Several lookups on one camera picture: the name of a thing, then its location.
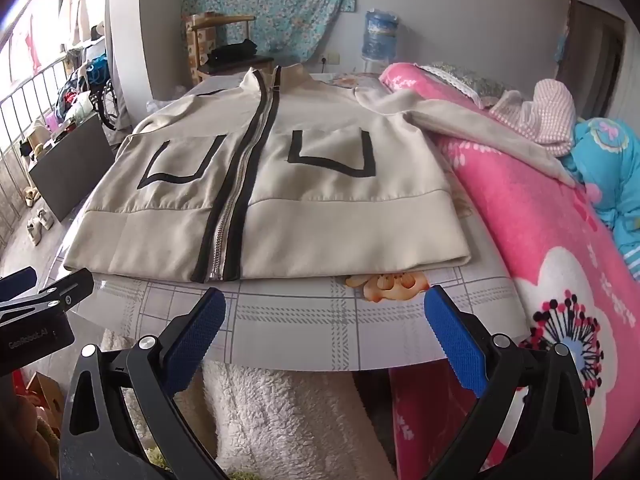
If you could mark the floral plastic tablecloth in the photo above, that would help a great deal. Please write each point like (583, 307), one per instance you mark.
(300, 320)

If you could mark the dark wooden door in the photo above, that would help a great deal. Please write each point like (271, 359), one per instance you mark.
(595, 55)

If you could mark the hanging red garment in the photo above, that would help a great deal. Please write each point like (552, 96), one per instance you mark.
(32, 45)

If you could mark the wooden chair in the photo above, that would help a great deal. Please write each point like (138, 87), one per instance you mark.
(220, 22)

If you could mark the brown cardboard box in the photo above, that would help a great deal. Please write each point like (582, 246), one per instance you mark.
(45, 395)

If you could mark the pair of white shoes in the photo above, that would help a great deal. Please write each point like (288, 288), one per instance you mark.
(39, 227)

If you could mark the patterned cardboard box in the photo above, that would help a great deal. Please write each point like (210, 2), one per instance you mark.
(195, 45)

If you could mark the blue water jug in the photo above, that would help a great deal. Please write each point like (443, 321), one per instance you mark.
(380, 35)

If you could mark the lace-trimmed floral pillow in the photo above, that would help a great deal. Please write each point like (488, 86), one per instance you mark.
(460, 77)

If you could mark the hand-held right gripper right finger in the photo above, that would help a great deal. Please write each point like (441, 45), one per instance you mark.
(457, 340)

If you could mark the pink checked cloth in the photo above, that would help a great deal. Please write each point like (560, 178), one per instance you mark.
(545, 115)

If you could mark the metal railing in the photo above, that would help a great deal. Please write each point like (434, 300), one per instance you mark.
(15, 110)

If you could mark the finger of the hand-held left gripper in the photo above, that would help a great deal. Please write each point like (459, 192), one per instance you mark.
(60, 297)
(17, 284)

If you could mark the pink plastic container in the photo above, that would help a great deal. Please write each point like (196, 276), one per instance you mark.
(53, 121)

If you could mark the beige zip jacket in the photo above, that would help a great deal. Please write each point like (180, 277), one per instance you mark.
(325, 200)

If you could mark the blue floral quilt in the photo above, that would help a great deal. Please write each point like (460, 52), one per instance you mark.
(605, 160)

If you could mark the white wall socket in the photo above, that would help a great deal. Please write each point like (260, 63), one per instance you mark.
(330, 58)

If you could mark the wheelchair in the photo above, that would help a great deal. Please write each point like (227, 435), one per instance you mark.
(107, 105)

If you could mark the pile of bags and clothes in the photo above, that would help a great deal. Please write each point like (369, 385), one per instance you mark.
(80, 90)

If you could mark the hanging beige garment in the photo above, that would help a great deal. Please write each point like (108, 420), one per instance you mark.
(80, 15)

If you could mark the dark grey board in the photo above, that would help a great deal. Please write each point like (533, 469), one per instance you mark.
(75, 165)

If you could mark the pair of beige sandals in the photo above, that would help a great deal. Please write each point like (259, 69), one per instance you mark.
(31, 197)

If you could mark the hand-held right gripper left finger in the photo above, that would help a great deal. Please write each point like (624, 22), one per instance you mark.
(192, 340)

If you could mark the black bag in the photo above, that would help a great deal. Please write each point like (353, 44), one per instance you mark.
(232, 55)

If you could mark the white plastic bag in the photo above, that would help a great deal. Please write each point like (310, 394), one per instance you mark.
(157, 106)

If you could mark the pink floral blanket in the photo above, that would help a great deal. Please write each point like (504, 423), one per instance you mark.
(525, 240)

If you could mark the teal floral wall cloth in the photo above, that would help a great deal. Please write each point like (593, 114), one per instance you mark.
(290, 5)

